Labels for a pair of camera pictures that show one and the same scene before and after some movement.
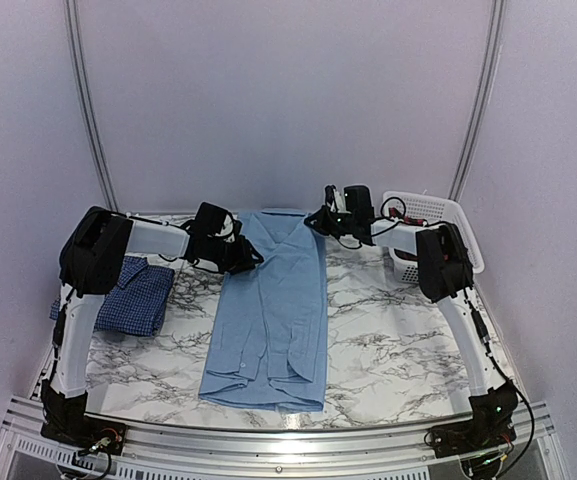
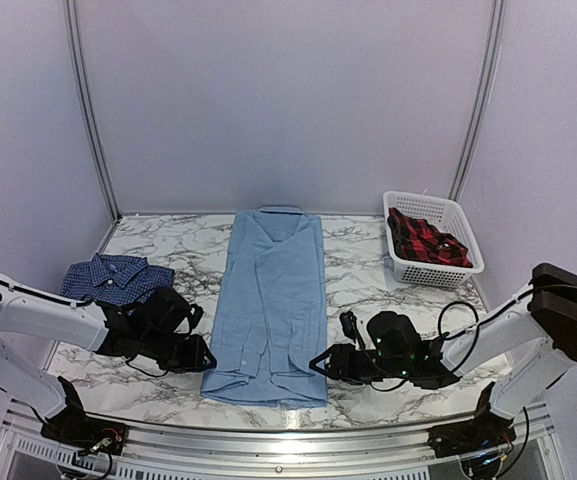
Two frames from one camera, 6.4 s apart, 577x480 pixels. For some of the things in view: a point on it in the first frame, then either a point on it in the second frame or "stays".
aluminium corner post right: x=481 y=103 stays
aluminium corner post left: x=87 y=101 stays
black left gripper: x=242 y=256 -> x=195 y=360
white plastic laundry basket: x=427 y=209 stays
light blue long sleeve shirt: x=268 y=338 stays
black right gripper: x=322 y=224 -> x=342 y=354
